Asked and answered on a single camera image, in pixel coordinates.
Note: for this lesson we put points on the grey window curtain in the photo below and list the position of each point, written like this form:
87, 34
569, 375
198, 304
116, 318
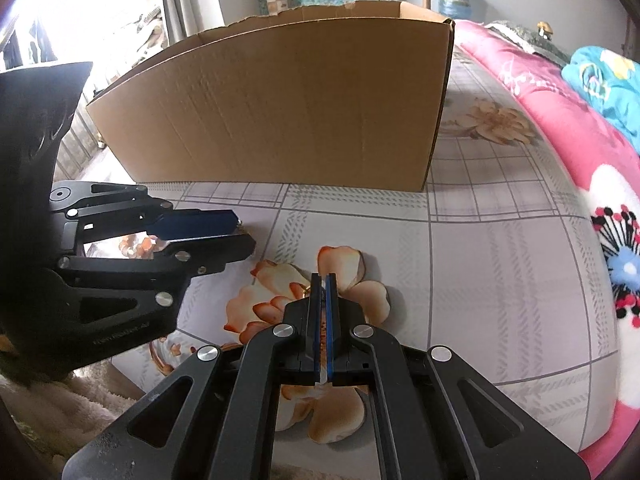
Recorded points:
192, 0

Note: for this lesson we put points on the grey lace cloth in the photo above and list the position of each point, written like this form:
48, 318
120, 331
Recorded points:
515, 32

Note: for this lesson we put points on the white fluffy blanket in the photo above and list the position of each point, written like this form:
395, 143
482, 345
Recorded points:
65, 405

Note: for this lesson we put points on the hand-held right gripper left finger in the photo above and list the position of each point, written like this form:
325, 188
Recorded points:
315, 340

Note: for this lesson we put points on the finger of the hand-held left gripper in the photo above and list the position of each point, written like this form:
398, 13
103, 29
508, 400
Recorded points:
215, 255
195, 222

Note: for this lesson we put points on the pink floral quilt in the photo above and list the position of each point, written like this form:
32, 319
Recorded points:
550, 125

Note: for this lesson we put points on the blue floral blanket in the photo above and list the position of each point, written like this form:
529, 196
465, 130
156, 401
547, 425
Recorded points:
605, 85

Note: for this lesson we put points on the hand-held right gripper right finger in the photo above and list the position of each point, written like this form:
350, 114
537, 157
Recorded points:
334, 345

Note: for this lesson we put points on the large brown cardboard box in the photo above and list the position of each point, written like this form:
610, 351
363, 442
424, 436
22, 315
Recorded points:
280, 110

